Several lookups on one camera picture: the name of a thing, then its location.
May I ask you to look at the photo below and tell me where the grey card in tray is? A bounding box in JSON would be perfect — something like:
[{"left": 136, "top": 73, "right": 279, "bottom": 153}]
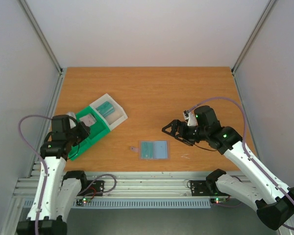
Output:
[{"left": 79, "top": 114, "right": 97, "bottom": 127}]

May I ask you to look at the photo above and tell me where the grey slotted cable duct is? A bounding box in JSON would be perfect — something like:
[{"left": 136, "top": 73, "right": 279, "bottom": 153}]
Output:
[{"left": 23, "top": 198, "right": 211, "bottom": 210}]

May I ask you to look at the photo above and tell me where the clear plastic bin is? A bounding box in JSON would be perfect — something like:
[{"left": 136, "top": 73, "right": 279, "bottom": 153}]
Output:
[{"left": 90, "top": 94, "right": 128, "bottom": 131}]

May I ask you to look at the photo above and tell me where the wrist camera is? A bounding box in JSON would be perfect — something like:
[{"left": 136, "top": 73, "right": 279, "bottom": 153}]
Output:
[
  {"left": 66, "top": 112, "right": 76, "bottom": 129},
  {"left": 183, "top": 110, "right": 197, "bottom": 127}
]

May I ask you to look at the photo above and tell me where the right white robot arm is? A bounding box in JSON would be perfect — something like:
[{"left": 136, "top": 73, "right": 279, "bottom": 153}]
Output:
[{"left": 162, "top": 105, "right": 294, "bottom": 231}]

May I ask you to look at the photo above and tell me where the blue card holder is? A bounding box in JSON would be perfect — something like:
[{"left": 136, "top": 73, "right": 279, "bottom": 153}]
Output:
[{"left": 139, "top": 141, "right": 169, "bottom": 160}]

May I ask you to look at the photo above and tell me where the green plastic tray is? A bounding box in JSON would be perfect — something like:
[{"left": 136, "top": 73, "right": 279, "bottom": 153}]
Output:
[{"left": 68, "top": 106, "right": 110, "bottom": 161}]

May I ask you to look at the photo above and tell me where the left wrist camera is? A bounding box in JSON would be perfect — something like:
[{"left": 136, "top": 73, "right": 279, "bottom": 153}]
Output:
[{"left": 66, "top": 112, "right": 76, "bottom": 129}]

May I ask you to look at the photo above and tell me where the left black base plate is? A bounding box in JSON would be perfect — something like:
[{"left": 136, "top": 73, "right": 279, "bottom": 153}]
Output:
[{"left": 78, "top": 180, "right": 104, "bottom": 197}]

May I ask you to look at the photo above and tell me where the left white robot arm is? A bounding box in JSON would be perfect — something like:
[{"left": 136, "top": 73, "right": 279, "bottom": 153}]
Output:
[{"left": 16, "top": 115, "right": 90, "bottom": 235}]

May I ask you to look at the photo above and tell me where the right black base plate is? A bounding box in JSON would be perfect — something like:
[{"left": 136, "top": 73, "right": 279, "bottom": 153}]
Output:
[{"left": 187, "top": 180, "right": 229, "bottom": 197}]

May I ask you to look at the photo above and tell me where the teal card stack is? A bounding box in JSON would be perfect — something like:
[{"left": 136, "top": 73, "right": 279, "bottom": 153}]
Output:
[{"left": 96, "top": 101, "right": 115, "bottom": 118}]

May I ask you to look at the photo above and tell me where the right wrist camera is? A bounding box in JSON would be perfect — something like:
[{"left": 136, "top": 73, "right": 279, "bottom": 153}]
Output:
[{"left": 183, "top": 110, "right": 197, "bottom": 127}]

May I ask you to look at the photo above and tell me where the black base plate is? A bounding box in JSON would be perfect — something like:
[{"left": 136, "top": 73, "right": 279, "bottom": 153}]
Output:
[
  {"left": 78, "top": 180, "right": 104, "bottom": 197},
  {"left": 187, "top": 180, "right": 229, "bottom": 197}
]

